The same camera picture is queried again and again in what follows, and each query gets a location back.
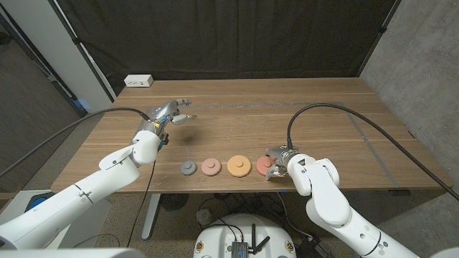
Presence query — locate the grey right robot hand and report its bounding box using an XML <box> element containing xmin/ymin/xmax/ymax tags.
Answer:
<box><xmin>264</xmin><ymin>145</ymin><xmax>301</xmax><ymax>180</ymax></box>

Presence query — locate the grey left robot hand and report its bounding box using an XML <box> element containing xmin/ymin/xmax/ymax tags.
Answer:
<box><xmin>138</xmin><ymin>99</ymin><xmax>197</xmax><ymax>139</ymax></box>

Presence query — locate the coral red toy ring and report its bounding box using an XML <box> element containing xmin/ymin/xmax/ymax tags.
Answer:
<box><xmin>255</xmin><ymin>156</ymin><xmax>277</xmax><ymax>177</ymax></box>

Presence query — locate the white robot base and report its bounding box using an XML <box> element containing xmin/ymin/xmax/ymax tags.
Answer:
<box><xmin>193</xmin><ymin>214</ymin><xmax>298</xmax><ymax>258</ymax></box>

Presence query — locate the white power strip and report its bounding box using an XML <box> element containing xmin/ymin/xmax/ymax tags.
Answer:
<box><xmin>123</xmin><ymin>74</ymin><xmax>154</xmax><ymax>87</ymax></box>

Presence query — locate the round black fan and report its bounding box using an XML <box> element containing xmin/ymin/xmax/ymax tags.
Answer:
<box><xmin>160</xmin><ymin>193</ymin><xmax>189</xmax><ymax>211</ymax></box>

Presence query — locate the black power adapter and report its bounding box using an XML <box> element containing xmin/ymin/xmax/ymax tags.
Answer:
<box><xmin>295</xmin><ymin>236</ymin><xmax>333</xmax><ymax>258</ymax></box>

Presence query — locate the grey round floor object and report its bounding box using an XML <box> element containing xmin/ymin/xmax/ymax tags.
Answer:
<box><xmin>196</xmin><ymin>209</ymin><xmax>213</xmax><ymax>226</ymax></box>

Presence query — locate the black backdrop curtain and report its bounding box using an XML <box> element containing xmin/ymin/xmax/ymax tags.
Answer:
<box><xmin>55</xmin><ymin>0</ymin><xmax>399</xmax><ymax>95</ymax></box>

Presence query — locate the radio module with antennas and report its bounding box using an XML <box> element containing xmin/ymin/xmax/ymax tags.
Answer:
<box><xmin>231</xmin><ymin>224</ymin><xmax>270</xmax><ymax>258</ymax></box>

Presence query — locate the black backdrop stand pole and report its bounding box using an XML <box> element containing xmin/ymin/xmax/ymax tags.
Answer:
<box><xmin>356</xmin><ymin>0</ymin><xmax>402</xmax><ymax>78</ymax></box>
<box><xmin>48</xmin><ymin>0</ymin><xmax>118</xmax><ymax>103</ymax></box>

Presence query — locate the blue foot pedal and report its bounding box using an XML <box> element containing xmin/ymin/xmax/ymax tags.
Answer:
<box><xmin>27</xmin><ymin>195</ymin><xmax>46</xmax><ymax>211</ymax></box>

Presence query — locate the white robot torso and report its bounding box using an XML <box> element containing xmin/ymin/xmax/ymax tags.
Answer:
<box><xmin>0</xmin><ymin>247</ymin><xmax>146</xmax><ymax>258</ymax></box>

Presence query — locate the large orange toy ring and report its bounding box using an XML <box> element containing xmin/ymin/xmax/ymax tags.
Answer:
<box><xmin>227</xmin><ymin>154</ymin><xmax>252</xmax><ymax>178</ymax></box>

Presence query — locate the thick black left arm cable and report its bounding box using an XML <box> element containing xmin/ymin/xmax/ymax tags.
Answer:
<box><xmin>0</xmin><ymin>107</ymin><xmax>151</xmax><ymax>178</ymax></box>

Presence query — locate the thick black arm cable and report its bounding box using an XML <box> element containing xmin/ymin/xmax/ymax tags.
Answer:
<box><xmin>286</xmin><ymin>102</ymin><xmax>459</xmax><ymax>201</ymax></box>
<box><xmin>0</xmin><ymin>107</ymin><xmax>151</xmax><ymax>178</ymax></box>

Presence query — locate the small grey toy ring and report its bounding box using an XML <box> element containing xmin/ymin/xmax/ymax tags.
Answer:
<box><xmin>179</xmin><ymin>160</ymin><xmax>198</xmax><ymax>176</ymax></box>

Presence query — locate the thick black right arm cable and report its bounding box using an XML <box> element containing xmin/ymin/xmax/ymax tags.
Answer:
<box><xmin>286</xmin><ymin>102</ymin><xmax>459</xmax><ymax>201</ymax></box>

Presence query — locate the light pink toy ring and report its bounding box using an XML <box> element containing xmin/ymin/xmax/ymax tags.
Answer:
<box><xmin>201</xmin><ymin>158</ymin><xmax>222</xmax><ymax>177</ymax></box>

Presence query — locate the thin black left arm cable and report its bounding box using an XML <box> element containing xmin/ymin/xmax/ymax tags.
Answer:
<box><xmin>125</xmin><ymin>160</ymin><xmax>157</xmax><ymax>248</ymax></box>

